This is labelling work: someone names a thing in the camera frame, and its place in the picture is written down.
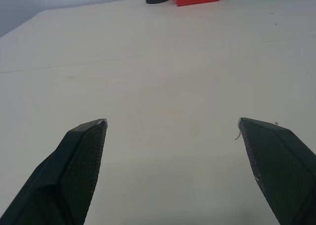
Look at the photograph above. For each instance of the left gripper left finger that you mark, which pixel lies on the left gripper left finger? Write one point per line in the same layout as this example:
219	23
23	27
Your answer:
61	175

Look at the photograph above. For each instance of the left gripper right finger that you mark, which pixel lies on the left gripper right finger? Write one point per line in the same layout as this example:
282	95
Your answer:
281	168

